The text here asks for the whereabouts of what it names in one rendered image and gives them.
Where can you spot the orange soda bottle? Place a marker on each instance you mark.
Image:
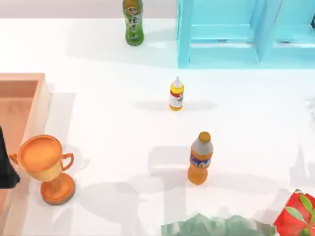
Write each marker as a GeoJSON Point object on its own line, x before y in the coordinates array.
{"type": "Point", "coordinates": [199, 164]}

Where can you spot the small yellow squeeze bottle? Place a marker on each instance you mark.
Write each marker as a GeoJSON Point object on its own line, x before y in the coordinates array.
{"type": "Point", "coordinates": [176, 98]}

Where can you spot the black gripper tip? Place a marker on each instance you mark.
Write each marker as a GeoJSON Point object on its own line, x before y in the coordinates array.
{"type": "Point", "coordinates": [6, 169]}

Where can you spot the orange trophy cup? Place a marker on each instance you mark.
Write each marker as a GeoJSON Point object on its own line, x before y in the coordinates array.
{"type": "Point", "coordinates": [44, 157]}

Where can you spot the shallow salmon-coloured box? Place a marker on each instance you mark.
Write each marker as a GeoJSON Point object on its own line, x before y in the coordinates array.
{"type": "Point", "coordinates": [17, 110]}

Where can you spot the red plant pot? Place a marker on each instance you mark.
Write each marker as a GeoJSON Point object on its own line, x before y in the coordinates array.
{"type": "Point", "coordinates": [296, 216]}

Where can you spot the green bottle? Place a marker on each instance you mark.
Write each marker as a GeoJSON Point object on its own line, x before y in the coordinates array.
{"type": "Point", "coordinates": [134, 29]}

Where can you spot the light blue rack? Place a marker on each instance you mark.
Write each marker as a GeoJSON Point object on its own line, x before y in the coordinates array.
{"type": "Point", "coordinates": [221, 54]}

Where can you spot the pale green leafy plant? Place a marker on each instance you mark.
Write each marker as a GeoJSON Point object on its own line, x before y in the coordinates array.
{"type": "Point", "coordinates": [216, 226]}

